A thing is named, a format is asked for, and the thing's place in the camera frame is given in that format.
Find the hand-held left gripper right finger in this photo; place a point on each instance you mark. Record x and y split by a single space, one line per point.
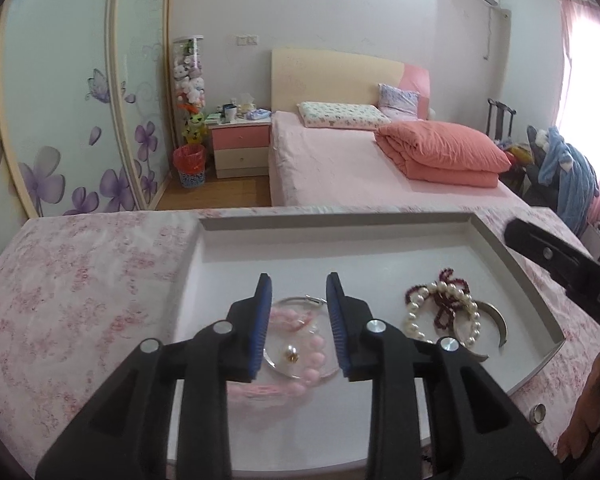
337 330

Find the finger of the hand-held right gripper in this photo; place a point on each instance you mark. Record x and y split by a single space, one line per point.
570 270

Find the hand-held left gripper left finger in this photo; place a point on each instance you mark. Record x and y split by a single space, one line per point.
260 330

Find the thin silver bangle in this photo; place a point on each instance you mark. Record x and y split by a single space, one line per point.
314 300

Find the pearl earring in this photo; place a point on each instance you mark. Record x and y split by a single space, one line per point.
293 353

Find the grey cardboard tray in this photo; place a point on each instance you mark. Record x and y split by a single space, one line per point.
370 255

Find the wide silver cuff bangle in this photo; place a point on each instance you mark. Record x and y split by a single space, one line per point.
501 327

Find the person's right hand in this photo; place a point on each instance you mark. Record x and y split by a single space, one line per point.
597 405

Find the blue fleece garment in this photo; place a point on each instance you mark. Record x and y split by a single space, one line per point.
572 180

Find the dark office chair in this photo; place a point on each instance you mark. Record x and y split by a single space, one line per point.
532 180

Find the colourful pile of clothes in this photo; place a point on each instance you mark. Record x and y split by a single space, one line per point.
515 152

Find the white plush toy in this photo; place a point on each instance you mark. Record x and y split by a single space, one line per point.
543 135

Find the pink bed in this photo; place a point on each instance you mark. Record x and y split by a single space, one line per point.
340 170

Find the dark wooden chair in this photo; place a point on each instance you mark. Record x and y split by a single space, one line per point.
502 120

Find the folded orange quilt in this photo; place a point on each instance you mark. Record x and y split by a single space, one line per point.
445 150

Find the red trash bin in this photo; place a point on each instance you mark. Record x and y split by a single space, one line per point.
190 162

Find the pink nightstand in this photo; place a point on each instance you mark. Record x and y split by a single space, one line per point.
240 147

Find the pink curtain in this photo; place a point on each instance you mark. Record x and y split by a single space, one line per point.
597 85

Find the patterned white pillow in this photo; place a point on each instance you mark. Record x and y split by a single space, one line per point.
342 116

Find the blue cloth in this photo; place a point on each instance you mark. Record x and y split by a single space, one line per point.
258 115

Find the green book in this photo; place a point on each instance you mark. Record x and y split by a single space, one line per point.
213 119

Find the white mug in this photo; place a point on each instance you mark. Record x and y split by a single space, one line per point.
229 113

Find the tissue box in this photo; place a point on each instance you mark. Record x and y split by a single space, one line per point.
247 102

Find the small purple pillow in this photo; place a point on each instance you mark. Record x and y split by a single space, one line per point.
397 100

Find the air conditioner pipe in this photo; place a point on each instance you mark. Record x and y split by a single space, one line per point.
502 35

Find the beige and pink headboard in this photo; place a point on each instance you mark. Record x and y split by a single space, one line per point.
330 77

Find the clear plush toy tube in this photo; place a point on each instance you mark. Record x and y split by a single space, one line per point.
189 75

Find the floral sliding door wardrobe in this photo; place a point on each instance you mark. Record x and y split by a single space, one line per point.
65 110

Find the wall outlet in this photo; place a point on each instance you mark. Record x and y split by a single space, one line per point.
246 39

